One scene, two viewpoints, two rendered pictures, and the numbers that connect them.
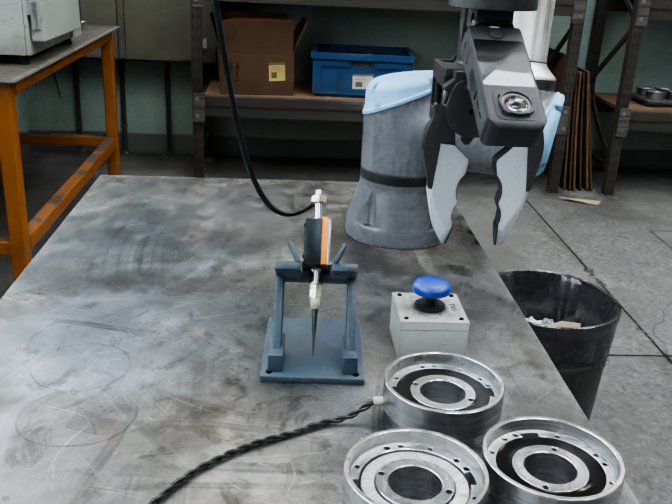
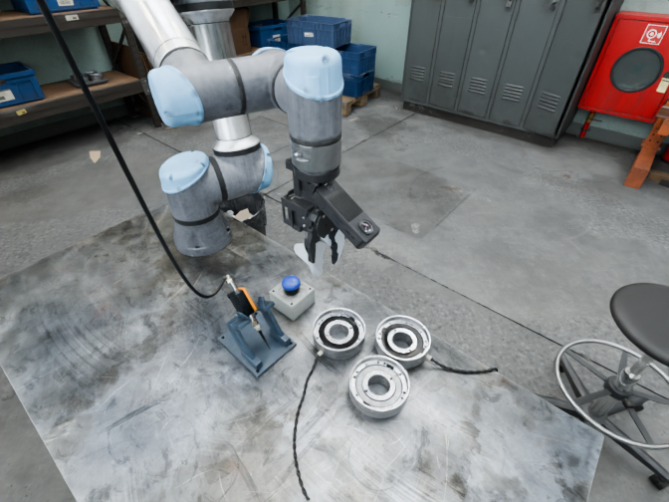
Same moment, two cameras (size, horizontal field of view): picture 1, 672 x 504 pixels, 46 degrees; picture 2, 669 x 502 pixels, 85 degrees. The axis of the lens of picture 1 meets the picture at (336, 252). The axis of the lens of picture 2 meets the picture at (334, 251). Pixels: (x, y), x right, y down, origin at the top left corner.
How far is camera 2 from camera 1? 44 cm
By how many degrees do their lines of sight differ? 43
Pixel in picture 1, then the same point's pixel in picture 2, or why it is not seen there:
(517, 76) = (354, 209)
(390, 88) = (183, 177)
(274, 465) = (315, 415)
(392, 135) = (194, 200)
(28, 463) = not seen: outside the picture
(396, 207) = (210, 232)
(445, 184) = (319, 258)
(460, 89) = (321, 219)
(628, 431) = (275, 236)
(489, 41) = (331, 194)
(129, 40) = not seen: outside the picture
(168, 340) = (187, 389)
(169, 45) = not seen: outside the picture
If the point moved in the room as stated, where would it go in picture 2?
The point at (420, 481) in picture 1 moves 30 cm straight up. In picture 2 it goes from (372, 378) to (388, 254)
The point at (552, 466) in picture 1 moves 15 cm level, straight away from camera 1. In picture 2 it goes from (396, 336) to (358, 288)
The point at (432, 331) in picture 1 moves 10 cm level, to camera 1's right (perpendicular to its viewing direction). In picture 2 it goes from (303, 302) to (335, 278)
